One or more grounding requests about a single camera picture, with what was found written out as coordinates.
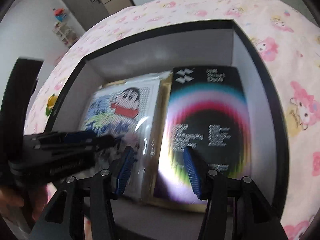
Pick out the green yellow plastic wrapper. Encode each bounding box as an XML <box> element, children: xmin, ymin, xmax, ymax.
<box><xmin>46</xmin><ymin>94</ymin><xmax>57</xmax><ymax>116</ymax></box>

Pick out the grey door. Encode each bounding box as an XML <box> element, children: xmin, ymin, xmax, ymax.
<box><xmin>62</xmin><ymin>0</ymin><xmax>109</xmax><ymax>31</ymax></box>

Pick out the person's left hand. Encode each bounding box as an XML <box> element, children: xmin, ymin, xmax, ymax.
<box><xmin>1</xmin><ymin>185</ymin><xmax>48</xmax><ymax>231</ymax></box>

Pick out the cartoon diamond painting sheet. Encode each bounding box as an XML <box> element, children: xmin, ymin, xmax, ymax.
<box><xmin>80</xmin><ymin>71</ymin><xmax>172</xmax><ymax>201</ymax></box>

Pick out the black screen protector box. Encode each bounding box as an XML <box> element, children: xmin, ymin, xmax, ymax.
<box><xmin>153</xmin><ymin>66</ymin><xmax>251</xmax><ymax>204</ymax></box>

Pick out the black cardboard shoe box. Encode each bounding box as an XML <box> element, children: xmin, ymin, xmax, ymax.
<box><xmin>46</xmin><ymin>20</ymin><xmax>289</xmax><ymax>239</ymax></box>

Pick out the white shoe rack shelf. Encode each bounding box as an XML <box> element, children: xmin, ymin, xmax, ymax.
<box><xmin>53</xmin><ymin>8</ymin><xmax>78</xmax><ymax>48</ymax></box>

